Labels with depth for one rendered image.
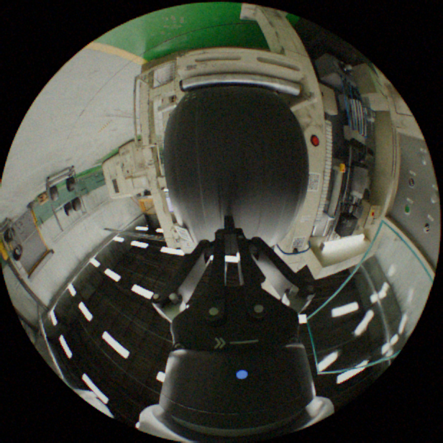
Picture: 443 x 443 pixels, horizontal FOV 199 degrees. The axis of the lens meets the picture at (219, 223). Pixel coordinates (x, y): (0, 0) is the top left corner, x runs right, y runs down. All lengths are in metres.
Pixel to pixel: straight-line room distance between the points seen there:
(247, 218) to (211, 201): 0.07
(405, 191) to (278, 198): 0.58
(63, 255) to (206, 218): 11.52
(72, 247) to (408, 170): 12.24
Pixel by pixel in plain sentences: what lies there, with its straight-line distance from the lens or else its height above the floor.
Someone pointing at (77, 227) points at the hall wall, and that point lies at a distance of 11.55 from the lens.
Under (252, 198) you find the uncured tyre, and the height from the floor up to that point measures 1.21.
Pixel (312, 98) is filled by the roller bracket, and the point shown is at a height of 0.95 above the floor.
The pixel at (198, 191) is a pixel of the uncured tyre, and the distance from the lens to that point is 0.21.
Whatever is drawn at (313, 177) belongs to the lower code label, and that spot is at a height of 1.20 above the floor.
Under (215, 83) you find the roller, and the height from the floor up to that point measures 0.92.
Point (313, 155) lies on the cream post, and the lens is 0.53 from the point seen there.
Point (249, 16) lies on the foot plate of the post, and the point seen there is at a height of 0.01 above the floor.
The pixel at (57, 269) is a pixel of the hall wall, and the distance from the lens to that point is 11.80.
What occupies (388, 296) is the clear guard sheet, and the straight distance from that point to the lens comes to 0.73.
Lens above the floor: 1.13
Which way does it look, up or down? 30 degrees up
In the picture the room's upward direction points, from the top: 175 degrees clockwise
